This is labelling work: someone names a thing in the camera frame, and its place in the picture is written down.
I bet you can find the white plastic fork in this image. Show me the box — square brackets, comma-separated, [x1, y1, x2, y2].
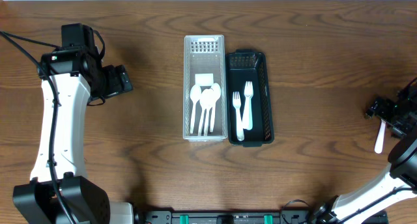
[374, 120, 386, 154]

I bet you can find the white plastic spoon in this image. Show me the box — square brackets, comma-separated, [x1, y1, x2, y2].
[190, 85, 201, 134]
[210, 83, 221, 133]
[203, 89, 214, 136]
[198, 89, 209, 136]

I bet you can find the pink plastic fork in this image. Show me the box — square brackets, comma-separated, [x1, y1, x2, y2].
[232, 91, 244, 141]

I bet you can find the cream plastic fork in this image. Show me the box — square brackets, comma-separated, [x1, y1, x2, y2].
[242, 81, 253, 130]

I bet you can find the mint green plastic fork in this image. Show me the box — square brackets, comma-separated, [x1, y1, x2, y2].
[246, 99, 253, 130]

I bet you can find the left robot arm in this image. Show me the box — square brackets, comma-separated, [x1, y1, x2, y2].
[13, 23, 137, 223]

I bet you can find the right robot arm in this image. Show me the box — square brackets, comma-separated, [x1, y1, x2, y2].
[307, 79, 416, 223]

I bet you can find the white label sticker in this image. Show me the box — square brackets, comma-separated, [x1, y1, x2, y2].
[195, 73, 214, 87]

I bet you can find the clear perforated plastic basket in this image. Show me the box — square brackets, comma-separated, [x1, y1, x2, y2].
[183, 35, 228, 142]

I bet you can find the dark green perforated basket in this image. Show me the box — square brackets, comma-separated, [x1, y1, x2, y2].
[225, 49, 274, 147]

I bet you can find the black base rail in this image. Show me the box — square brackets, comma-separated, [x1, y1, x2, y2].
[133, 199, 390, 224]

